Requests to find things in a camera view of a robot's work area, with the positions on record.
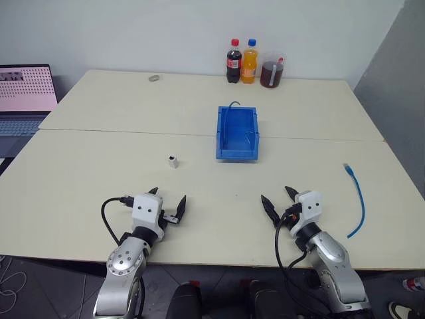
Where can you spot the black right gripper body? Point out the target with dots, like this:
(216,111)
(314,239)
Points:
(293,212)

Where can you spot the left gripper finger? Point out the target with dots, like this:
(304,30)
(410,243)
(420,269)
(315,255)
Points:
(154,190)
(181,207)

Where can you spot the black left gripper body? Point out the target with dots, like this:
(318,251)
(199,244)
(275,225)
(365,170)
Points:
(168,220)

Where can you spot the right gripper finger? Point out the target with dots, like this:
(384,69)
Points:
(270,211)
(291,193)

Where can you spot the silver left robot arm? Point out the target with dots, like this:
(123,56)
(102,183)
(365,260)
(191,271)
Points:
(123,266)

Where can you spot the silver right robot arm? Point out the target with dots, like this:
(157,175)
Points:
(335,262)

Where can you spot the small white adapter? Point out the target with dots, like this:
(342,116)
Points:
(172,162)

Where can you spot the blue plastic storage bin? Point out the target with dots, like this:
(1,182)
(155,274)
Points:
(237,136)

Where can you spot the dark rounded shape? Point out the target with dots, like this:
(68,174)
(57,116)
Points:
(184,302)
(269,300)

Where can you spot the small grey tape roll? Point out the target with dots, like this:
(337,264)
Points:
(154,78)

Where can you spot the clear jar dark red liquid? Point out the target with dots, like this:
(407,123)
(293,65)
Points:
(272,73)

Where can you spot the orange soda bottle blue cap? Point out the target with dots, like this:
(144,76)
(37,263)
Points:
(249,64)

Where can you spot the plastic bottle on floor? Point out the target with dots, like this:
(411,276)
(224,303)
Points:
(413,284)

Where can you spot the cola bottle red cap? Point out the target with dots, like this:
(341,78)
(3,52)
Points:
(233,63)

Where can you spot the black and white shoe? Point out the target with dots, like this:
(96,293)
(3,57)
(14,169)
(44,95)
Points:
(402,310)

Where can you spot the open laptop pink screen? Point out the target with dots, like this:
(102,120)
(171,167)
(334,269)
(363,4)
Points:
(23,93)

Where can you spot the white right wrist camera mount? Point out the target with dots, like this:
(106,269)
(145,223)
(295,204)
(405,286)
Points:
(309,207)

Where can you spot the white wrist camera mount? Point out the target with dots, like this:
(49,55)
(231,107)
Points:
(146,212)
(309,207)

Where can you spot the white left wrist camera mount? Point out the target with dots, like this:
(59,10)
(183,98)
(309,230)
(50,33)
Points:
(146,212)

